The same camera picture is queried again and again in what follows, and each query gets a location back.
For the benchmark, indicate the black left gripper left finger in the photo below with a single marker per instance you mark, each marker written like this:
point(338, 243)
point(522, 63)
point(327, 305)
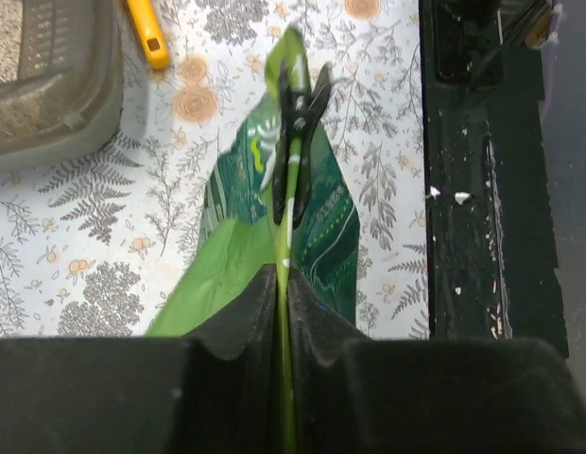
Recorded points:
point(205, 392)

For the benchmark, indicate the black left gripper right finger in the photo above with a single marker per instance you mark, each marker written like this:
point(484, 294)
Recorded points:
point(359, 395)

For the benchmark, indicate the green cat litter bag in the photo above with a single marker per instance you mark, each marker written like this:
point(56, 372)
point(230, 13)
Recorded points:
point(238, 237)

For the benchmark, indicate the black bag clip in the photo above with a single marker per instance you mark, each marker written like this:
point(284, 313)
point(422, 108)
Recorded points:
point(301, 112)

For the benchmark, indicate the yellow plastic scoop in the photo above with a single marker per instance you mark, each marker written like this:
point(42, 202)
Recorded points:
point(149, 33)

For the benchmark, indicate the grey litter box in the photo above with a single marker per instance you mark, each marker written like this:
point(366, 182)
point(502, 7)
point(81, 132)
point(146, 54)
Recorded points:
point(61, 80)

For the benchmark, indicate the floral table mat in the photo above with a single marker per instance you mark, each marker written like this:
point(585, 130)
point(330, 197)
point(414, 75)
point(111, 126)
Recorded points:
point(94, 245)

